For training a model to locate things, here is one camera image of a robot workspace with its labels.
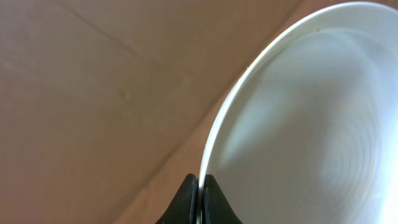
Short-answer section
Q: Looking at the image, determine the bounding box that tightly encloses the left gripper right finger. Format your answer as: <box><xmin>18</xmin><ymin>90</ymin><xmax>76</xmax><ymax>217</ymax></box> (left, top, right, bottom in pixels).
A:
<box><xmin>202</xmin><ymin>174</ymin><xmax>243</xmax><ymax>224</ymax></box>

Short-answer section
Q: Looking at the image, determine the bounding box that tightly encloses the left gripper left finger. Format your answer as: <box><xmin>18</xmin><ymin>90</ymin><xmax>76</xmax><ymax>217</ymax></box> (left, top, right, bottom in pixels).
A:
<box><xmin>155</xmin><ymin>174</ymin><xmax>198</xmax><ymax>224</ymax></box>

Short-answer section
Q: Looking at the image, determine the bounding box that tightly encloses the light blue rimmed plate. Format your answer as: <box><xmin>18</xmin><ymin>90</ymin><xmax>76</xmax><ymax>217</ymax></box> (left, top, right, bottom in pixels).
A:
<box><xmin>198</xmin><ymin>2</ymin><xmax>397</xmax><ymax>224</ymax></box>

